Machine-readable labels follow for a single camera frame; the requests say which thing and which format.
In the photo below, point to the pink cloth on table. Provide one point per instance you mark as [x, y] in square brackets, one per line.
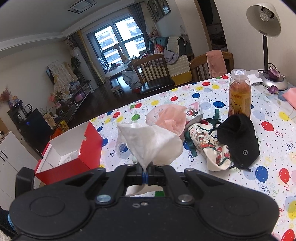
[290, 96]

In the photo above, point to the pink mesh bath sponge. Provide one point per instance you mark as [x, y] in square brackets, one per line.
[169, 116]

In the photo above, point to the balloon print tablecloth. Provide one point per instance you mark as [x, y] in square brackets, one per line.
[273, 173]

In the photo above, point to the wooden chair with towel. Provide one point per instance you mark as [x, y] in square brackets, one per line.
[199, 66]

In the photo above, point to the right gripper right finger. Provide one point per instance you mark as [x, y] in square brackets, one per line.
[171, 182]

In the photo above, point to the silver desk lamp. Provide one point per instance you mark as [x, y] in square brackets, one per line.
[264, 18]

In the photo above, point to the christmas print drawstring bag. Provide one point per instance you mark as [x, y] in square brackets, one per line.
[202, 138]

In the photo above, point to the tv cabinet with clutter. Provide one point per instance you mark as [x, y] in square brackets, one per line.
[64, 109]

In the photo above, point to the white tissue cloth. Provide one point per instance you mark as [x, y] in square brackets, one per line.
[150, 144]

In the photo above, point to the dark wooden chair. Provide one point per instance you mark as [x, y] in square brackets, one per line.
[153, 73]

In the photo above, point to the pink towel on chair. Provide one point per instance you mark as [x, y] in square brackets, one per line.
[216, 63]

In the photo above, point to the sofa with blankets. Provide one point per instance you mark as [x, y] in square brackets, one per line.
[177, 51]

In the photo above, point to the orange juice bottle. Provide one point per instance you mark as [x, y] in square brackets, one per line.
[239, 93]

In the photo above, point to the small wooden stool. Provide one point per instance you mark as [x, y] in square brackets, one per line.
[117, 90]

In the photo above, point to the red cardboard box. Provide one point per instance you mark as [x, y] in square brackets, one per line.
[74, 152]

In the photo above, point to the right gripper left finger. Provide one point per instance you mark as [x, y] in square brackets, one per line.
[125, 179]

